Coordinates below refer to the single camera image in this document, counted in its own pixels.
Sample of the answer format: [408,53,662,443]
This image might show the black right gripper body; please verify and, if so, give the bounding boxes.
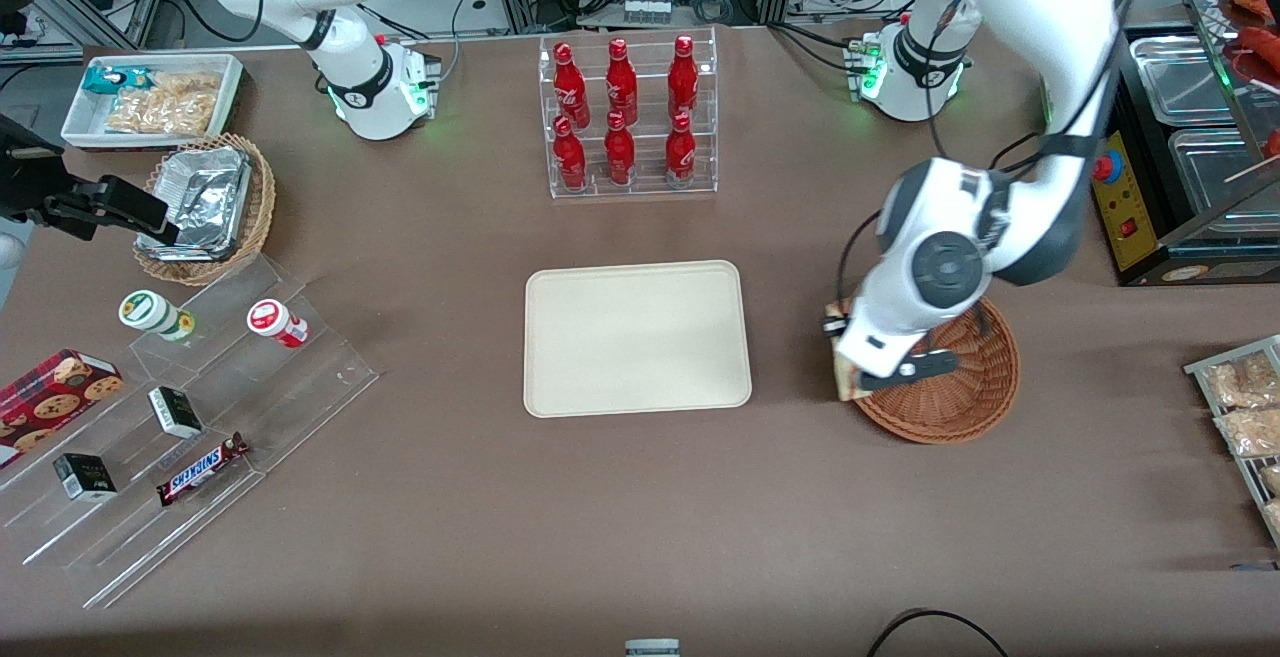
[0,115,111,240]

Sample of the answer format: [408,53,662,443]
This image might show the triangular sandwich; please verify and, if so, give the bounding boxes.
[825,302,873,403]

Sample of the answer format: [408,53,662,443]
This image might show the light wicker basket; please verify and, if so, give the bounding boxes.
[133,133,277,286]

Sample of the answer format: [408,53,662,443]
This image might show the brown wicker basket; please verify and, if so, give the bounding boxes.
[850,297,1021,445]

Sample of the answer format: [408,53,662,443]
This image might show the beige plastic tray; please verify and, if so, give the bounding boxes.
[524,260,753,419]

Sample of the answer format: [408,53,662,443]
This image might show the grey metal rack tray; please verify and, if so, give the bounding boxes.
[1184,335,1280,548]

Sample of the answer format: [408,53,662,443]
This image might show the aluminium foil container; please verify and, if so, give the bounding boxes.
[137,145,251,260]

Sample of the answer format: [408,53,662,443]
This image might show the white rectangular bin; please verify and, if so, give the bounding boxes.
[62,54,245,151]

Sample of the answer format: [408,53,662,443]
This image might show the green lid white cup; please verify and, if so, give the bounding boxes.
[119,290,196,342]

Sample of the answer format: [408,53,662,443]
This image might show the clear bag of crackers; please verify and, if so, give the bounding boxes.
[105,72,223,136]

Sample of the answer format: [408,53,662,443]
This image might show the teal snack packet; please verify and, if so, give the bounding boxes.
[82,66,153,96]

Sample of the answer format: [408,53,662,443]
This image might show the red lid white cup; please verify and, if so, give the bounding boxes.
[247,299,310,349]

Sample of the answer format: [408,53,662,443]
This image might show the small black box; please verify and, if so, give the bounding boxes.
[148,386,204,439]
[53,453,118,503]

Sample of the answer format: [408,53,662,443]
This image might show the red cookie box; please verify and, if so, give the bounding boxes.
[0,349,124,468]

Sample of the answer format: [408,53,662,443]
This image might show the red cola bottle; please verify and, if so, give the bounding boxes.
[668,34,700,120]
[604,110,637,186]
[553,42,591,128]
[553,115,589,191]
[606,37,639,126]
[665,111,697,188]

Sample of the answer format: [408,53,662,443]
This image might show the clear acrylic stepped stand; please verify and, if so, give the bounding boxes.
[0,255,379,610]

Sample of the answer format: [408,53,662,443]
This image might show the Snickers chocolate bar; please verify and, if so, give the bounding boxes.
[156,432,250,508]

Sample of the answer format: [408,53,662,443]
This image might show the clear acrylic bottle rack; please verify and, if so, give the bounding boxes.
[538,27,719,200]

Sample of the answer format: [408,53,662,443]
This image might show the black food warmer cabinet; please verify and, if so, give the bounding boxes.
[1040,0,1280,288]

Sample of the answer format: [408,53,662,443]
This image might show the steel food pan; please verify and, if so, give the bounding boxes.
[1168,127,1280,216]
[1130,35,1236,128]

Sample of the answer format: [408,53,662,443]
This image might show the clear bag of snacks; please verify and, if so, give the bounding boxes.
[1205,352,1280,410]
[1215,407,1280,458]

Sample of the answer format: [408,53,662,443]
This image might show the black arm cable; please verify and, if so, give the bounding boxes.
[836,212,886,313]

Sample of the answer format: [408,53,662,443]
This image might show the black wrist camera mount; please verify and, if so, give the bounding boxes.
[858,349,959,388]

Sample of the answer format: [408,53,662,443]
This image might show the black looped cable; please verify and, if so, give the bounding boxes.
[866,609,1009,657]

